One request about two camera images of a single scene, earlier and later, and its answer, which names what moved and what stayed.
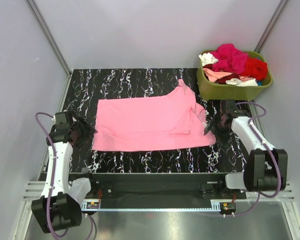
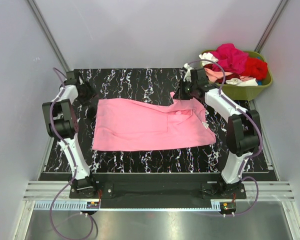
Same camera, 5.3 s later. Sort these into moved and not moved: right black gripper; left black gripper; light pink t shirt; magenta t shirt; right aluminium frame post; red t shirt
Moved: left black gripper; right black gripper
Not moved: red t shirt; light pink t shirt; magenta t shirt; right aluminium frame post
